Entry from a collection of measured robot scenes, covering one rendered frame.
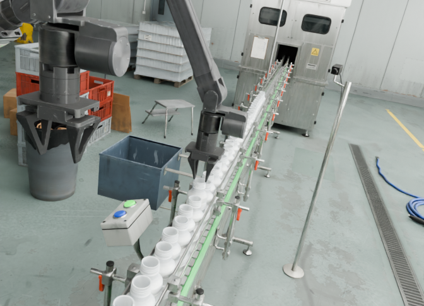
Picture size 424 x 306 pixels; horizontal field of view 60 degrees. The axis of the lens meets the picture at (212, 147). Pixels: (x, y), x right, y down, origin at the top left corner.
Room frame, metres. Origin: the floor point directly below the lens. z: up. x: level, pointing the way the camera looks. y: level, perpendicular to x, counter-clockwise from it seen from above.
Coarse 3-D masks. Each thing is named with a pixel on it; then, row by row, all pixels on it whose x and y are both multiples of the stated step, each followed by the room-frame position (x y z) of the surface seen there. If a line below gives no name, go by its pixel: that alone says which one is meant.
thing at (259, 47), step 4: (256, 36) 5.77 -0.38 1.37; (260, 36) 5.75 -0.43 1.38; (256, 40) 5.76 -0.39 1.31; (260, 40) 5.75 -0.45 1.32; (264, 40) 5.74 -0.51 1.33; (268, 40) 5.73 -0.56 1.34; (252, 44) 5.77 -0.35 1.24; (256, 44) 5.76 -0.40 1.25; (260, 44) 5.75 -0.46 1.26; (264, 44) 5.74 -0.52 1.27; (252, 48) 5.77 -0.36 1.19; (256, 48) 5.76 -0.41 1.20; (260, 48) 5.75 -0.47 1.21; (264, 48) 5.73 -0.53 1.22; (252, 52) 5.76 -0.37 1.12; (256, 52) 5.75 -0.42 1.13; (260, 52) 5.74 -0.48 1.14; (264, 52) 5.73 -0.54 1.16; (252, 56) 5.76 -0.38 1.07; (256, 56) 5.75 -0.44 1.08; (260, 56) 5.74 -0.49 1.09; (264, 56) 5.73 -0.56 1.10
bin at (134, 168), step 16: (112, 144) 1.69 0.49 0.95; (128, 144) 1.85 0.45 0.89; (144, 144) 1.84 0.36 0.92; (160, 144) 1.82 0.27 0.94; (112, 160) 1.55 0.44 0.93; (128, 160) 1.53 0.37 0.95; (144, 160) 1.84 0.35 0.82; (160, 160) 1.82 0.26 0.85; (176, 160) 1.72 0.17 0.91; (112, 176) 1.55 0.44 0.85; (128, 176) 1.53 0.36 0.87; (144, 176) 1.52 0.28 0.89; (160, 176) 1.50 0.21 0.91; (176, 176) 1.76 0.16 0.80; (192, 176) 1.52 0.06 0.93; (112, 192) 1.54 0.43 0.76; (128, 192) 1.53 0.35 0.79; (144, 192) 1.51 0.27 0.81; (160, 192) 1.53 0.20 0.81
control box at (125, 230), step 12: (120, 204) 0.91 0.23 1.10; (144, 204) 0.90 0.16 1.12; (108, 216) 0.84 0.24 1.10; (120, 216) 0.82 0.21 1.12; (132, 216) 0.82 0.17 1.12; (144, 216) 0.88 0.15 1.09; (108, 228) 0.80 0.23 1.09; (120, 228) 0.79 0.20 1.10; (132, 228) 0.81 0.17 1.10; (144, 228) 0.86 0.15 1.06; (108, 240) 0.80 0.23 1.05; (120, 240) 0.79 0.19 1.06; (132, 240) 0.79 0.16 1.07
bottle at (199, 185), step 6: (198, 180) 0.97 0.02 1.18; (204, 180) 0.96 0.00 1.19; (192, 186) 0.95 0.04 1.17; (198, 186) 0.94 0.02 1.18; (204, 186) 0.95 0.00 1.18; (192, 192) 0.94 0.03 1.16; (198, 192) 0.94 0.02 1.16; (204, 192) 0.95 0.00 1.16; (204, 198) 0.94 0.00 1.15; (204, 204) 0.94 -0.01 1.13; (204, 210) 0.95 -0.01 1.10
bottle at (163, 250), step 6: (156, 246) 0.66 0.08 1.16; (162, 246) 0.68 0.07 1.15; (168, 246) 0.68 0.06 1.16; (156, 252) 0.65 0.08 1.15; (162, 252) 0.65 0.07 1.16; (168, 252) 0.65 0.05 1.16; (162, 258) 0.65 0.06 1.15; (168, 258) 0.65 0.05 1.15; (162, 264) 0.64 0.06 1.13; (168, 264) 0.65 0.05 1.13; (174, 264) 0.66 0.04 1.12; (162, 270) 0.64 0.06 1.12; (168, 270) 0.64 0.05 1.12; (162, 276) 0.63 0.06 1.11; (168, 276) 0.64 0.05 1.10; (162, 288) 0.64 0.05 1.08; (162, 300) 0.64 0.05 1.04
